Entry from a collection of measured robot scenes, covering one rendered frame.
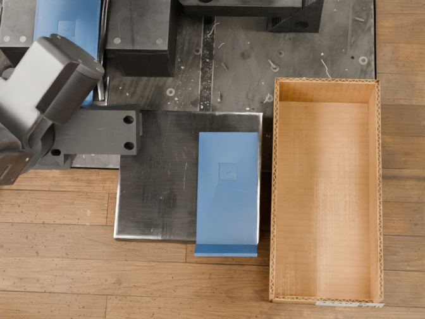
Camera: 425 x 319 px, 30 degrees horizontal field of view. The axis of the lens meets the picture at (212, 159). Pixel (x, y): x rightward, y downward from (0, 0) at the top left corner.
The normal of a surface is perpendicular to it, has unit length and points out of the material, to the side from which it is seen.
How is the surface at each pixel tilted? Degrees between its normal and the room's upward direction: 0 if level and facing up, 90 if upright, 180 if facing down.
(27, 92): 23
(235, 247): 60
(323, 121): 0
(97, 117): 31
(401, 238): 0
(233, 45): 0
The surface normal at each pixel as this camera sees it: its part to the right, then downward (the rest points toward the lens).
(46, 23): -0.02, -0.26
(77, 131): -0.02, 0.25
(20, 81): -0.32, 0.01
